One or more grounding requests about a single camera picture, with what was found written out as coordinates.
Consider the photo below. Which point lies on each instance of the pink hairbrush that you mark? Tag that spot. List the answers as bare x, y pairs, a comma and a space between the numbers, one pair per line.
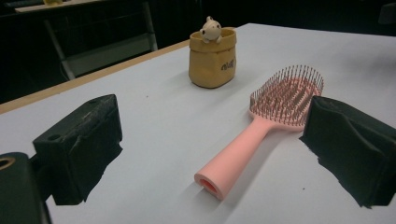
243, 149

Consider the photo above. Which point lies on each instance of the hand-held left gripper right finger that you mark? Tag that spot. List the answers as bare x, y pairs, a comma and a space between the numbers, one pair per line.
351, 149

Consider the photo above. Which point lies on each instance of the dark grey background object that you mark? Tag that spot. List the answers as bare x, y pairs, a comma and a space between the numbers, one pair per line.
388, 14

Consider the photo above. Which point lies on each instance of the light background table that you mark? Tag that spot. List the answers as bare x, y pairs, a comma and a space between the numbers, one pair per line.
34, 7

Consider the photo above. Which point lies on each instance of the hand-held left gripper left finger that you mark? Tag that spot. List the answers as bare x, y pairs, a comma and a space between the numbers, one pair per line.
77, 149

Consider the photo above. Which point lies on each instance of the yellow bag-shaped holder with figure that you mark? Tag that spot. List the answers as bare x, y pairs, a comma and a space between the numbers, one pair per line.
211, 62

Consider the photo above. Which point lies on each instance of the yellow object on background table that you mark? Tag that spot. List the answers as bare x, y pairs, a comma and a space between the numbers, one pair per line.
53, 2

